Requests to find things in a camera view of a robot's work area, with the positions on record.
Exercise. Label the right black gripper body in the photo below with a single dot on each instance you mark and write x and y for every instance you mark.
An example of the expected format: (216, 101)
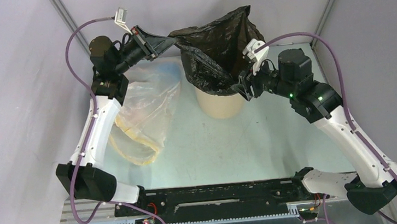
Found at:
(246, 88)

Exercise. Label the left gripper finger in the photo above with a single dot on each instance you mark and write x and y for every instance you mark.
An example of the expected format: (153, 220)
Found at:
(141, 37)
(157, 48)

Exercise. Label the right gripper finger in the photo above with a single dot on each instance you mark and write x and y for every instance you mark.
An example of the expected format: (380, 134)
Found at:
(247, 91)
(245, 77)

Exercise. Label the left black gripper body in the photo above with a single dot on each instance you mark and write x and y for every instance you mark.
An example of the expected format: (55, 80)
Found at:
(130, 54)

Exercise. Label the black trash bag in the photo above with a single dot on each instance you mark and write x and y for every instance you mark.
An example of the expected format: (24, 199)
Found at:
(212, 54)

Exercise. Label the clear plastic bag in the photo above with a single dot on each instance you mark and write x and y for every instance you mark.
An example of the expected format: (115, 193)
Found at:
(140, 128)

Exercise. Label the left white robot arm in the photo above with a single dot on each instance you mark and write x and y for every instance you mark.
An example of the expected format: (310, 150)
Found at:
(85, 176)

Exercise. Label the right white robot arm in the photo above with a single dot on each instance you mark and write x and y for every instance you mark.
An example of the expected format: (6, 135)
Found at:
(373, 183)

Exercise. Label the beige plastic trash bin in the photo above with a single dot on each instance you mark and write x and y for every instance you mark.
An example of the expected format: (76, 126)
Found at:
(220, 107)

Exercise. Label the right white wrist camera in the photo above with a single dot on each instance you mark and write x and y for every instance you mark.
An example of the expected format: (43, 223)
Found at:
(255, 52)

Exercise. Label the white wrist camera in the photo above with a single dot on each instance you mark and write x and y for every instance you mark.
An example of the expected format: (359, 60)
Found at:
(255, 52)
(120, 19)

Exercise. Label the left aluminium frame post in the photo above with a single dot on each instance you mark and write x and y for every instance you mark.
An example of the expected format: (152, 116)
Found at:
(71, 24)

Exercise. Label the aluminium frame post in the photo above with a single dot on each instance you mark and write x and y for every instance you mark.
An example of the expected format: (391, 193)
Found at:
(330, 4)
(71, 24)

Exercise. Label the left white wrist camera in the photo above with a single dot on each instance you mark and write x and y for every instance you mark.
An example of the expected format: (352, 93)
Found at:
(120, 19)

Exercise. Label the right aluminium frame post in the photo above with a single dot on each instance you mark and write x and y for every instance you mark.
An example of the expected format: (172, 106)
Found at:
(330, 4)

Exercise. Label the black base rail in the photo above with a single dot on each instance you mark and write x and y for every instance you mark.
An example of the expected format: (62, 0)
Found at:
(220, 202)

